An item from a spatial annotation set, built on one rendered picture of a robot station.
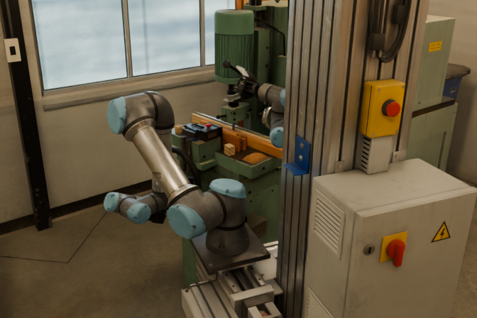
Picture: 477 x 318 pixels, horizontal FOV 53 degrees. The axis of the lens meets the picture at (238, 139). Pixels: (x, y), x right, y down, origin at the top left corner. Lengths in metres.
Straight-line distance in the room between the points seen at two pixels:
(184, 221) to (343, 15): 0.75
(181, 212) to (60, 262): 1.77
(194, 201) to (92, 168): 2.11
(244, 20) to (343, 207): 1.18
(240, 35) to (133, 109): 0.70
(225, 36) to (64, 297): 1.65
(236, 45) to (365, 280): 1.25
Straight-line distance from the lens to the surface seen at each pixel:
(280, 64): 2.25
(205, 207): 1.48
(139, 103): 1.63
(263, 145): 2.17
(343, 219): 1.13
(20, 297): 2.96
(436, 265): 1.32
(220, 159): 2.17
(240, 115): 2.26
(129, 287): 2.86
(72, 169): 3.48
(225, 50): 2.12
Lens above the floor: 1.76
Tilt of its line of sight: 22 degrees down
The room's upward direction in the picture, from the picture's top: 1 degrees clockwise
